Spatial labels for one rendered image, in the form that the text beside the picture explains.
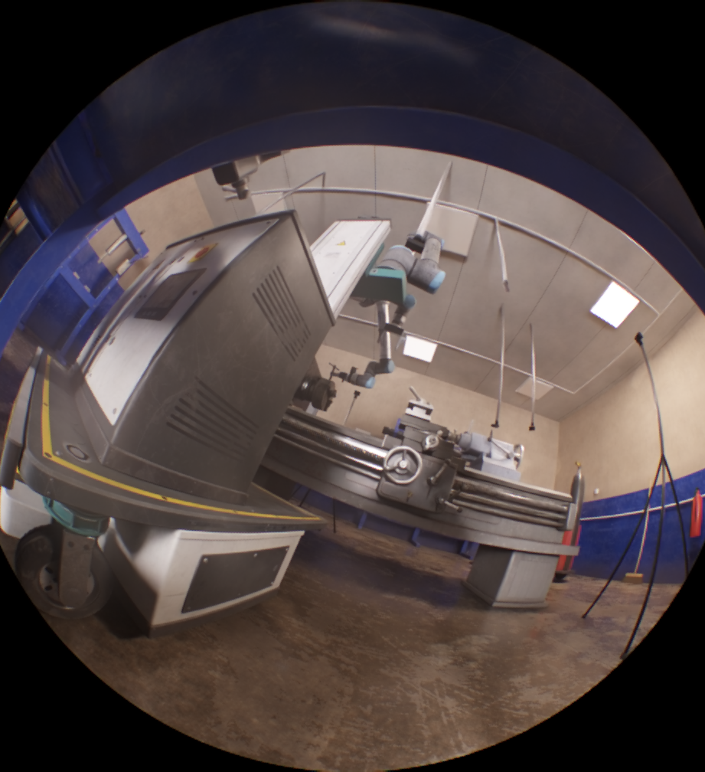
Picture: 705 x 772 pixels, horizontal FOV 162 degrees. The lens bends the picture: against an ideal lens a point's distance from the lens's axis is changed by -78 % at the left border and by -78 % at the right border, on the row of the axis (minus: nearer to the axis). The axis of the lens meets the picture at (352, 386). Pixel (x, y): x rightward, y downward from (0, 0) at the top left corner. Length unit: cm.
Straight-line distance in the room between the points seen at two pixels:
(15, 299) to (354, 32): 56
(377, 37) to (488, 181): 284
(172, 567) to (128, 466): 15
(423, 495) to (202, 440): 118
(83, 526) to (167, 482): 15
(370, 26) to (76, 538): 57
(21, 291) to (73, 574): 44
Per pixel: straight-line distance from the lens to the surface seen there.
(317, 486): 138
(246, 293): 42
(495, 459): 189
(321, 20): 28
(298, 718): 56
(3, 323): 58
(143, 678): 52
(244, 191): 72
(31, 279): 57
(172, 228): 473
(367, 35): 26
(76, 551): 42
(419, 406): 161
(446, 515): 161
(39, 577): 49
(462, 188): 306
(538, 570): 197
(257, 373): 47
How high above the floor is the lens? 44
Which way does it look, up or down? 24 degrees up
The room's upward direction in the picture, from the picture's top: 24 degrees clockwise
